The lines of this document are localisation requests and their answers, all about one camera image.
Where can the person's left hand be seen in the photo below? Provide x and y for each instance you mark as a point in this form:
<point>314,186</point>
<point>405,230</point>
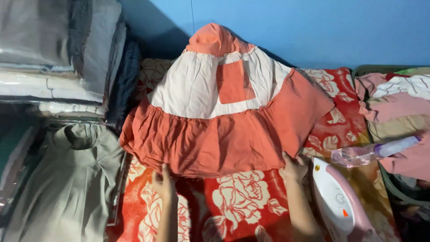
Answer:
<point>163,186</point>

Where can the person's right hand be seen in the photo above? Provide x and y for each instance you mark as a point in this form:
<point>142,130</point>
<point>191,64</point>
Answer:
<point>293,169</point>

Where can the person's left fingers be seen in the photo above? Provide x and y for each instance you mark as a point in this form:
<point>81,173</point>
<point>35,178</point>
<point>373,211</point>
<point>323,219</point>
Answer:
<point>164,172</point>

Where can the orange and white dress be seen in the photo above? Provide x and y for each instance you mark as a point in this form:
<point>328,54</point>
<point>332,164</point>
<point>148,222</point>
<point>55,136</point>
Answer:
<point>221,107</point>

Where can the red floral blanket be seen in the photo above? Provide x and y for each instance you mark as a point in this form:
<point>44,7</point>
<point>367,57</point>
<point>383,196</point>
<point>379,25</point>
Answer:
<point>242,198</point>

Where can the grey folded garment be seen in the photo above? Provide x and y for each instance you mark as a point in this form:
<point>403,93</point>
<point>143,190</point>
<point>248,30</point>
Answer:
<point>67,188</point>

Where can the stack of plastic-wrapped fabrics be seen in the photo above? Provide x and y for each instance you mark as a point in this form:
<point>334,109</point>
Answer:
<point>57,57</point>

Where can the white and pink clothes iron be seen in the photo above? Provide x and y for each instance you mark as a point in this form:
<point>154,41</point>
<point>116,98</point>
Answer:
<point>339,201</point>

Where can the clear plastic spray bottle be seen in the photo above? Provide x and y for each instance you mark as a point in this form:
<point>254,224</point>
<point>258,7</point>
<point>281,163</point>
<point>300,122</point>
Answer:
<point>373,152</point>

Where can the basket of crumpled clothes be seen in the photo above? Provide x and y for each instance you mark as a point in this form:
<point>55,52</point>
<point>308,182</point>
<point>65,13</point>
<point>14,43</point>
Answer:
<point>396,127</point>

